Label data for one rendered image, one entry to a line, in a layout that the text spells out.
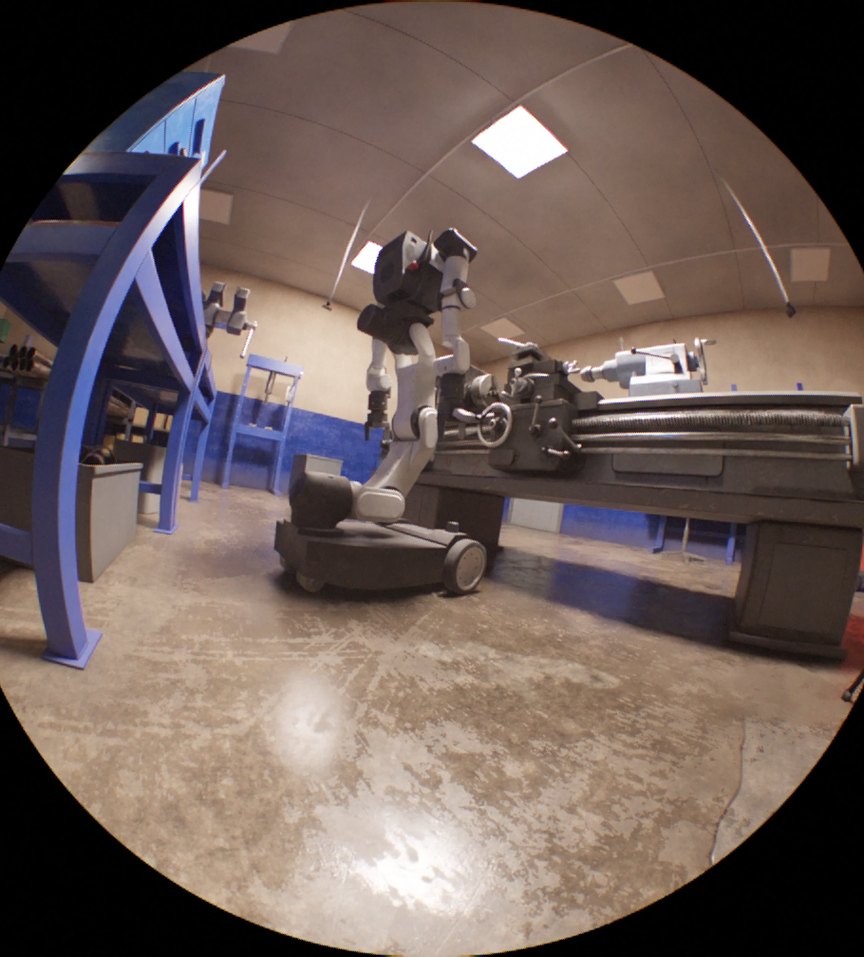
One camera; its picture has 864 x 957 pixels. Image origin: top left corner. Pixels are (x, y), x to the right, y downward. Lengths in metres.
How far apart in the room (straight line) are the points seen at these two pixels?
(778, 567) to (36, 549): 1.65
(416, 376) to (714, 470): 1.16
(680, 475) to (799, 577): 0.60
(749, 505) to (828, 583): 0.44
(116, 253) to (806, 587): 1.74
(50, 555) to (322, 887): 0.50
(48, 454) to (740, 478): 1.63
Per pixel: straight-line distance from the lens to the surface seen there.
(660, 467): 1.27
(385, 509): 1.05
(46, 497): 0.55
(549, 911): 0.38
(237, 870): 0.37
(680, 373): 1.48
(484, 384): 2.13
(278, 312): 5.54
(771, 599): 1.22
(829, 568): 1.26
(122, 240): 0.62
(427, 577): 1.07
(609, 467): 1.34
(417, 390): 1.20
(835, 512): 1.13
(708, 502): 1.06
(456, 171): 3.56
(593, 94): 3.21
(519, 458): 1.37
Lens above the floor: 0.35
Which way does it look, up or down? 3 degrees up
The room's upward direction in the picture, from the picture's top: 8 degrees clockwise
